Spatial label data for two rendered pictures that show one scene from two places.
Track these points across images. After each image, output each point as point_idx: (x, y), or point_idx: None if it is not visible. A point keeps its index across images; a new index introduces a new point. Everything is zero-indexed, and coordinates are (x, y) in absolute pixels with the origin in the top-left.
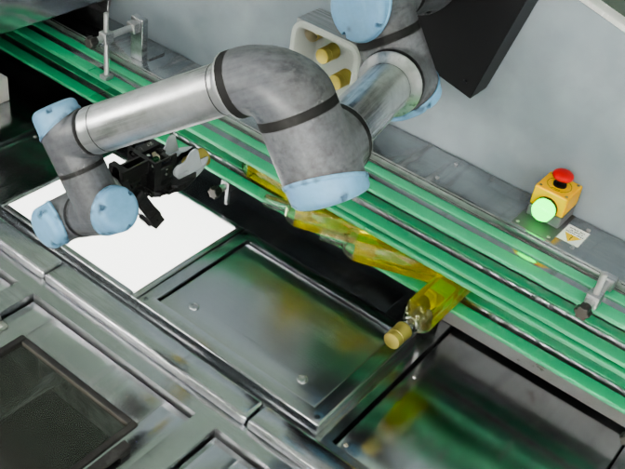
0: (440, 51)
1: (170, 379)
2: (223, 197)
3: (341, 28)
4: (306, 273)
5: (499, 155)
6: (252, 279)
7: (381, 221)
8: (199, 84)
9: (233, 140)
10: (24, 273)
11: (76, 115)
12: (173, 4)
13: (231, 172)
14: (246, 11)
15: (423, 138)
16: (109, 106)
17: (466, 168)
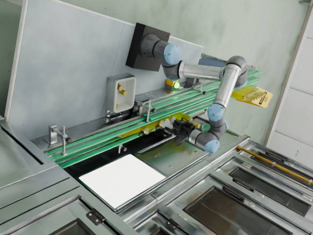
0: (152, 64)
1: (197, 176)
2: (104, 158)
3: (173, 62)
4: (153, 144)
5: (156, 83)
6: (155, 154)
7: (161, 113)
8: (236, 72)
9: (114, 131)
10: (152, 207)
11: (222, 104)
12: (44, 115)
13: (117, 141)
14: (80, 95)
15: (139, 93)
16: (226, 94)
17: (153, 91)
